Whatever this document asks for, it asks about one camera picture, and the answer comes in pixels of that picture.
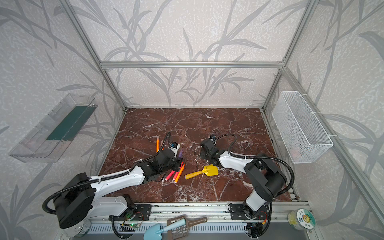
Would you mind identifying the orange marker pen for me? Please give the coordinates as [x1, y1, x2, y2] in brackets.
[156, 136, 160, 153]
[175, 164, 186, 183]

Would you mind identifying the pink marker pen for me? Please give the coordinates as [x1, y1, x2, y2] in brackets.
[165, 171, 175, 181]

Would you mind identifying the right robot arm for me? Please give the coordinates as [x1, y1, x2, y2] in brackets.
[201, 136, 295, 219]

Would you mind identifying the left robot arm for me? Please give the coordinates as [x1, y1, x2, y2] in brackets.
[42, 147, 181, 229]

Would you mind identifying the red marker pen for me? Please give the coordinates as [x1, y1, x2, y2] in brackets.
[173, 162, 184, 181]

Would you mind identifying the yellow toy shovel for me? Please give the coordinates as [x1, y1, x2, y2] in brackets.
[185, 165, 219, 180]

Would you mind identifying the light blue toy shovel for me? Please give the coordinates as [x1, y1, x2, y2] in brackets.
[144, 220, 186, 240]

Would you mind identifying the small circuit board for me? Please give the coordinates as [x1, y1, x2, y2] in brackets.
[119, 223, 141, 232]

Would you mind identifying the brown toy rake sieve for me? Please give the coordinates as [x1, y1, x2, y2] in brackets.
[167, 215, 208, 240]

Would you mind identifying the metal tin can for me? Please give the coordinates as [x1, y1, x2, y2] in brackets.
[64, 219, 92, 238]

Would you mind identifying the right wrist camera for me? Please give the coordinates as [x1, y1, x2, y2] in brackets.
[210, 134, 217, 142]

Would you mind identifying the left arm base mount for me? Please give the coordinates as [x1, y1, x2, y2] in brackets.
[123, 204, 152, 221]

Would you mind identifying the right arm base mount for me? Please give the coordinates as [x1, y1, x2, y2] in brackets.
[228, 203, 270, 221]

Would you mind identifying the white wire mesh basket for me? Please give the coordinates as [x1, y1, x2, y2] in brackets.
[272, 91, 334, 164]

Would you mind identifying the clear plastic wall bin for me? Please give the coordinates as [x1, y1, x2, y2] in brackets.
[9, 94, 98, 163]

